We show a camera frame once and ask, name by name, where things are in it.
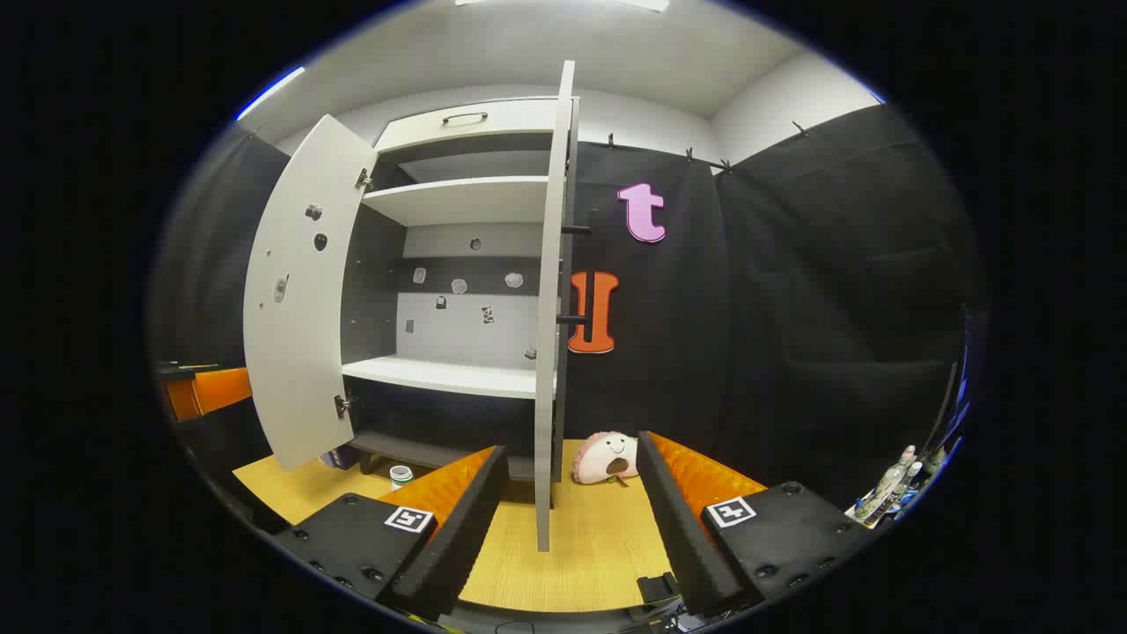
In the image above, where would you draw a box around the white cabinet drawer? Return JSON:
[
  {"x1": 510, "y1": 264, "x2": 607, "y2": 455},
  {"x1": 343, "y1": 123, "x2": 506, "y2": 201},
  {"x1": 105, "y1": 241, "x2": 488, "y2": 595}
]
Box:
[{"x1": 377, "y1": 97, "x2": 564, "y2": 152}]

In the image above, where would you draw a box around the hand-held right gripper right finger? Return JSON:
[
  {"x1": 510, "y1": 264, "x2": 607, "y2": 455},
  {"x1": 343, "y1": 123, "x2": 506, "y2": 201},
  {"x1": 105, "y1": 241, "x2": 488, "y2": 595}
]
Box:
[{"x1": 636, "y1": 431, "x2": 869, "y2": 620}]

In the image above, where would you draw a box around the white cabinet door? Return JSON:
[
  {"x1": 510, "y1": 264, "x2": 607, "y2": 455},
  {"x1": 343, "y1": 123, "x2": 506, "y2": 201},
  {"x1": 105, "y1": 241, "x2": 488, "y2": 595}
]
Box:
[
  {"x1": 534, "y1": 60, "x2": 593, "y2": 553},
  {"x1": 243, "y1": 114, "x2": 379, "y2": 472}
]

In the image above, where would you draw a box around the black backdrop cloth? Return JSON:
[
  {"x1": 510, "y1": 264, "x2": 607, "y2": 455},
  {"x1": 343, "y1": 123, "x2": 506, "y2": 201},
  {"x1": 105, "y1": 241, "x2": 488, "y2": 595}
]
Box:
[{"x1": 150, "y1": 104, "x2": 983, "y2": 529}]

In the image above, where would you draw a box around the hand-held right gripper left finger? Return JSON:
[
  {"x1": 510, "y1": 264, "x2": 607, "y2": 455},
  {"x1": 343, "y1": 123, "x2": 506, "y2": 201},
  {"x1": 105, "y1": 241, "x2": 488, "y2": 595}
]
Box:
[{"x1": 269, "y1": 445, "x2": 510, "y2": 622}]

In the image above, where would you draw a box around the pink and white plush toy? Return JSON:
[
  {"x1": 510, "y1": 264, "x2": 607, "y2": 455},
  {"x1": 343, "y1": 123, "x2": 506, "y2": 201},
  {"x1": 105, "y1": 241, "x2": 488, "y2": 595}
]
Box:
[{"x1": 571, "y1": 431, "x2": 640, "y2": 487}]

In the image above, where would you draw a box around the white and grey cabinet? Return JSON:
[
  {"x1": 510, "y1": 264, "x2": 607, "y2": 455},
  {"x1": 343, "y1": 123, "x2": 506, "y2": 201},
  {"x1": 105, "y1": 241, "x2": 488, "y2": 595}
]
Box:
[{"x1": 339, "y1": 95, "x2": 582, "y2": 483}]

